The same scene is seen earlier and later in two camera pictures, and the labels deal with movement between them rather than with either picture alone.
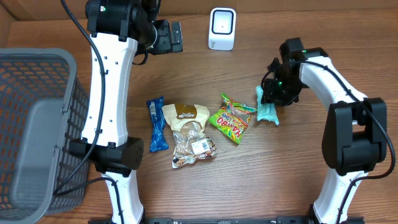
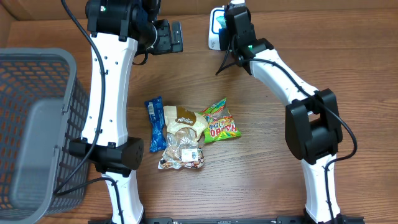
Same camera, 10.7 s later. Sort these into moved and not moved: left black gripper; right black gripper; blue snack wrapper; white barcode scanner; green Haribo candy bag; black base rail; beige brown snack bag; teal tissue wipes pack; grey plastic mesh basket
Moved: beige brown snack bag; teal tissue wipes pack; green Haribo candy bag; right black gripper
Not moved: left black gripper; black base rail; white barcode scanner; blue snack wrapper; grey plastic mesh basket
